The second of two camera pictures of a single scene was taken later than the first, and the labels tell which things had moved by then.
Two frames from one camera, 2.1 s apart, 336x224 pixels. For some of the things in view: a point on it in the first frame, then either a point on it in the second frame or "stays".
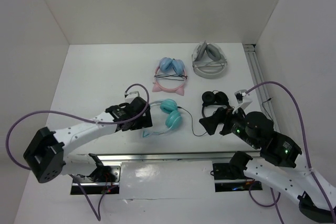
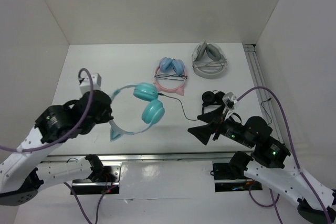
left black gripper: (144, 121) -> (107, 116)
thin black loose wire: (265, 101) stays
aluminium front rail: (202, 157) stays
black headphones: (215, 97) stays
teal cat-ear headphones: (173, 118) -> (153, 111)
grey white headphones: (209, 61) stays
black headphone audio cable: (197, 135) -> (160, 94)
